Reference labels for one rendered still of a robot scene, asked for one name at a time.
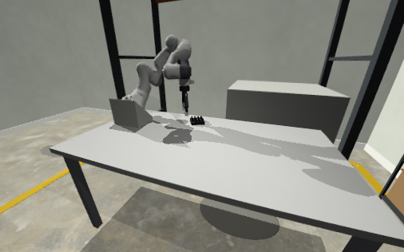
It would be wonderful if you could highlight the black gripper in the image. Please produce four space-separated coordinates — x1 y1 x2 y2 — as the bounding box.
180 86 190 116

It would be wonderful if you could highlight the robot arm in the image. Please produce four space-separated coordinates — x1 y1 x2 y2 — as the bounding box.
122 35 194 109

